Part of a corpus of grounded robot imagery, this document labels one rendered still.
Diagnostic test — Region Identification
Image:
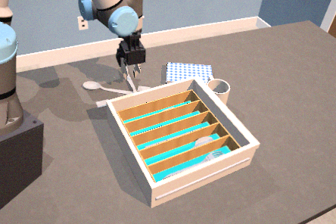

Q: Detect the beige mug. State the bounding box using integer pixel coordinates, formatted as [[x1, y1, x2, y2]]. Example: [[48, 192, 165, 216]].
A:
[[207, 76, 230, 105]]

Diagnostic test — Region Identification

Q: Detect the white cutlery drawer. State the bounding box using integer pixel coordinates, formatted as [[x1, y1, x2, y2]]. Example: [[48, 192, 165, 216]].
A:
[[106, 76, 260, 208]]

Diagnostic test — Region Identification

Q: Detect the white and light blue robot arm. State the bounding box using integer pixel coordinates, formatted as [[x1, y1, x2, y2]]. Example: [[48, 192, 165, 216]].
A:
[[0, 0, 144, 136]]

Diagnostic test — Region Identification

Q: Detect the blue and white checked cloth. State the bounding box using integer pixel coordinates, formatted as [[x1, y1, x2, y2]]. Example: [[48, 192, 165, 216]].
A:
[[166, 63, 212, 84]]

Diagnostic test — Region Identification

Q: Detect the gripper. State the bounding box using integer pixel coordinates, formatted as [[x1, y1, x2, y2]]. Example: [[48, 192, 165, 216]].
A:
[[116, 28, 146, 79]]

